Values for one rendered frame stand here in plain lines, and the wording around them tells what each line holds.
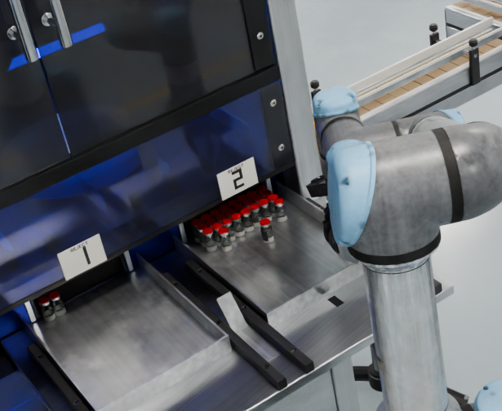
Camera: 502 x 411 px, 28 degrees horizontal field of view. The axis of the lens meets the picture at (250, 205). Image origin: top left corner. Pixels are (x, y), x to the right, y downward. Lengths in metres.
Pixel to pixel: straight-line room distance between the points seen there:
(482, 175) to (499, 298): 2.01
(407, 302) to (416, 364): 0.10
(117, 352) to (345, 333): 0.41
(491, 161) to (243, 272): 0.85
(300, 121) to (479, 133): 0.83
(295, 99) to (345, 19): 3.06
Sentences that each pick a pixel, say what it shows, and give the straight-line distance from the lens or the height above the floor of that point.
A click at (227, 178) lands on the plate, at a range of 1.96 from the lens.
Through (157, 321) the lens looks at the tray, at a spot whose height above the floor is 0.88.
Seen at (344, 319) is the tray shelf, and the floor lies 0.88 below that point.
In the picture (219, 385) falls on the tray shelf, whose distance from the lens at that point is 1.74.
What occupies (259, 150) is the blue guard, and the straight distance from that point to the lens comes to 1.98.
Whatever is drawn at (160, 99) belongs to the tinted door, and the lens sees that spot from 1.84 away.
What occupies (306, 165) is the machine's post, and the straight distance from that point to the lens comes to 2.07.
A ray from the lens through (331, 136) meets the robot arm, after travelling 1.62.
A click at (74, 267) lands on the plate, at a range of 1.88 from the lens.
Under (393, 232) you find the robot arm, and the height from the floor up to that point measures 1.35.
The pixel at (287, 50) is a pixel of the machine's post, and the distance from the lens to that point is 1.95.
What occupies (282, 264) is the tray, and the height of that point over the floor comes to 0.88.
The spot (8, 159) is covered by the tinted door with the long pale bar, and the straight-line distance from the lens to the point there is 1.75.
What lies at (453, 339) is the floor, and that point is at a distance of 3.07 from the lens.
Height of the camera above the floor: 2.06
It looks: 33 degrees down
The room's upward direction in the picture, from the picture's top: 12 degrees counter-clockwise
